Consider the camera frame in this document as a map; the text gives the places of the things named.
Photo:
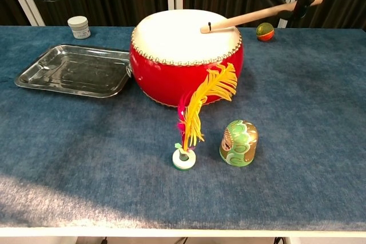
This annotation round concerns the wooden drumstick with black band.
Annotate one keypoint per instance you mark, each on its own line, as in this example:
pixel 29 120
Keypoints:
pixel 243 18

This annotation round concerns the shiny metal tray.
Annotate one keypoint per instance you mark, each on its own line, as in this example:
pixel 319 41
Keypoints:
pixel 80 72

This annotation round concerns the red drum with white skin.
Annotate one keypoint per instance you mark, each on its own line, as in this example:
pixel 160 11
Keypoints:
pixel 160 78

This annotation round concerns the small white jar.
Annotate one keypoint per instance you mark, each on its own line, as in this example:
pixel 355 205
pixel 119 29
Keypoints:
pixel 79 28

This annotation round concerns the green and orange ball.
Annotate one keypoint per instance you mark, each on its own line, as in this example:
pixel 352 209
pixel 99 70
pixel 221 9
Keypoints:
pixel 265 32

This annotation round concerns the blue table cloth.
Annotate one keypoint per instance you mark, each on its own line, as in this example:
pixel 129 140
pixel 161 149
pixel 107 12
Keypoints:
pixel 300 112

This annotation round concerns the yellow feather shuttlecock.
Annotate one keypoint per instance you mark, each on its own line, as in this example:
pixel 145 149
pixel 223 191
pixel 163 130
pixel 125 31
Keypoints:
pixel 197 102

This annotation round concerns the green and gold nesting doll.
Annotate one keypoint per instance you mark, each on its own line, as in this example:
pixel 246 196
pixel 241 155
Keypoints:
pixel 238 147

